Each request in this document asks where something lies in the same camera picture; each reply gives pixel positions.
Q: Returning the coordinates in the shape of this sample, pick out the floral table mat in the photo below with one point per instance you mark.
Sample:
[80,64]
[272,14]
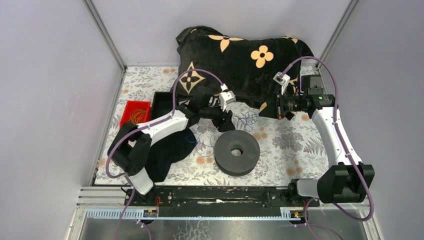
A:
[289,149]

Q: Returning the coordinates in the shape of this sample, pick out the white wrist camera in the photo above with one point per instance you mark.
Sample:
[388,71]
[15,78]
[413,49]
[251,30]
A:
[283,80]
[226,97]

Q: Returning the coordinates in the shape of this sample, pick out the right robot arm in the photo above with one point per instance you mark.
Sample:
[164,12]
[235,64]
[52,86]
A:
[347,179]

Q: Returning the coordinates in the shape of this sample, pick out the grey perforated spool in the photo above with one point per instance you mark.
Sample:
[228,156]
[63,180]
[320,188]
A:
[236,153]

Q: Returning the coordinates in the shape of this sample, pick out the black cloth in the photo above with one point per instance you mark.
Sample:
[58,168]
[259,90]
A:
[167,151]

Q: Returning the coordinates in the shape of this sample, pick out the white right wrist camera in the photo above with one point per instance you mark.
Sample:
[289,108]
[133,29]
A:
[283,80]

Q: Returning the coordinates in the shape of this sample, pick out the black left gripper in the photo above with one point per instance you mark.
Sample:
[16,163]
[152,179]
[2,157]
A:
[226,124]

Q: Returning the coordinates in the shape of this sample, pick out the red plastic box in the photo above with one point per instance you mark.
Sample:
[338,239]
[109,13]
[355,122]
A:
[136,112]

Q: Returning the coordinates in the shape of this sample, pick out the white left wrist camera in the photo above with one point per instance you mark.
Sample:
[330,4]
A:
[226,97]

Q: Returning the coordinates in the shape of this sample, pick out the black plastic box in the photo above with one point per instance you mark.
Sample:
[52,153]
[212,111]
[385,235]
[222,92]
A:
[162,104]

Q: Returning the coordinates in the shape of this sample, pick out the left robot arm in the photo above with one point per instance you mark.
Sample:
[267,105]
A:
[130,148]

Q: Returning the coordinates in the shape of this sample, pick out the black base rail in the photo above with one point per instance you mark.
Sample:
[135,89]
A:
[221,202]

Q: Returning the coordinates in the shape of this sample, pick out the black flower-pattern plush blanket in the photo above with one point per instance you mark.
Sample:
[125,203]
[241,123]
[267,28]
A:
[247,67]

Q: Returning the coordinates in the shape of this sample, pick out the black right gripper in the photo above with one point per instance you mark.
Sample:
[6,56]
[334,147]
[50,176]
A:
[281,100]

